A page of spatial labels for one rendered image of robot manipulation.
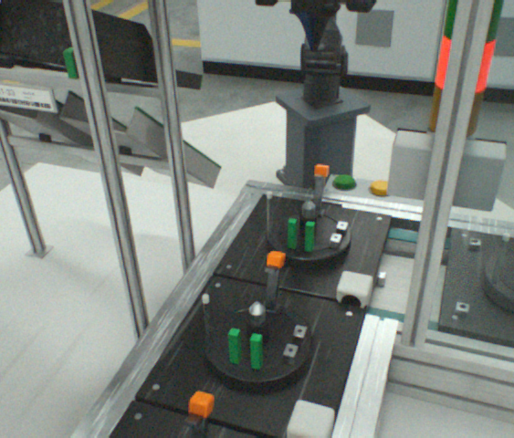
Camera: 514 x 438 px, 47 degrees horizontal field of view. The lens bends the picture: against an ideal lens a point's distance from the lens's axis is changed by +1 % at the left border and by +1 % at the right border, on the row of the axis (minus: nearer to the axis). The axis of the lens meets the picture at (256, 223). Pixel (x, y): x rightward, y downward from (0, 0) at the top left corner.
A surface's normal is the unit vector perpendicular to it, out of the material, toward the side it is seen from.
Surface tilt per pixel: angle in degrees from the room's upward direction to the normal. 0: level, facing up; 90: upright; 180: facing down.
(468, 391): 90
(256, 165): 0
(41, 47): 65
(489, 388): 90
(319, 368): 0
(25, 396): 0
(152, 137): 90
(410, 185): 90
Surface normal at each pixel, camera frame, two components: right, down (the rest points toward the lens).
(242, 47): -0.33, 0.55
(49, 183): -0.03, -0.82
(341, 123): 0.44, 0.51
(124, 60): 0.87, 0.26
